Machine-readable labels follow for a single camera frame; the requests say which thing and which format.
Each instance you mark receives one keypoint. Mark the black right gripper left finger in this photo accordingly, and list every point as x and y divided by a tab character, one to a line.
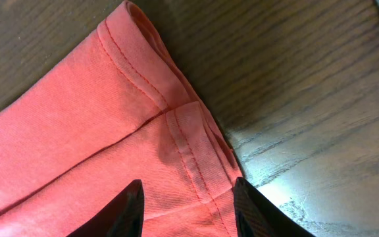
122	217

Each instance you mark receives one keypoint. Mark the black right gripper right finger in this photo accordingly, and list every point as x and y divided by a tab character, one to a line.
256	216

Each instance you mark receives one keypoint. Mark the red orange soccer t-shirt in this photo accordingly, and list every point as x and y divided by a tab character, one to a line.
114	110

